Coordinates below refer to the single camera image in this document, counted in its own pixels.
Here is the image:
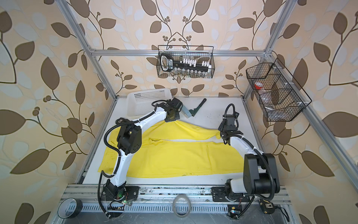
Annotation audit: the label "white plastic basket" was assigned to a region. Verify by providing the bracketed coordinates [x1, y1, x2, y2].
[126, 88, 172, 117]

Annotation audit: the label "yellow trousers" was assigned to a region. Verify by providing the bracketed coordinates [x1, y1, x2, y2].
[97, 119, 244, 179]

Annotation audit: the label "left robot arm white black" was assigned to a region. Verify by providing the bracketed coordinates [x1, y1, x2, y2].
[98, 98, 183, 203]

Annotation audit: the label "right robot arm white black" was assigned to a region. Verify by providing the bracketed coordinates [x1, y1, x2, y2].
[218, 103, 280, 202]

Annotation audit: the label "green pipe wrench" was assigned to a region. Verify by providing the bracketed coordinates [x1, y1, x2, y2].
[189, 98, 207, 117]

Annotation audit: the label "clear tape roll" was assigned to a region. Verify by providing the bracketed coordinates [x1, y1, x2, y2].
[172, 194, 192, 218]

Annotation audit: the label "black socket set rail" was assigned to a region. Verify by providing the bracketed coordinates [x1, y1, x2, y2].
[159, 53, 212, 72]

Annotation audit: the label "black wire basket back wall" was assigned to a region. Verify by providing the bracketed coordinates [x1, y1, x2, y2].
[156, 44, 215, 79]

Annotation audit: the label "black wire basket wall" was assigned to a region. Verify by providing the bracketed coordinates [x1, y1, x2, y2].
[246, 59, 312, 122]
[156, 44, 215, 79]

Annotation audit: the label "red item in wire basket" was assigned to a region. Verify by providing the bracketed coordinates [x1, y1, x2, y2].
[254, 82, 263, 90]

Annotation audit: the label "black wire basket right wall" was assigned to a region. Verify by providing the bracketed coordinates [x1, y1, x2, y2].
[246, 59, 312, 122]

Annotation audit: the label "black yellow device on rail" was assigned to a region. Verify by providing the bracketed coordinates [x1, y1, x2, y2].
[259, 198, 276, 214]

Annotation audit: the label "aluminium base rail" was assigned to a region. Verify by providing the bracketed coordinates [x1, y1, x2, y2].
[60, 184, 291, 214]

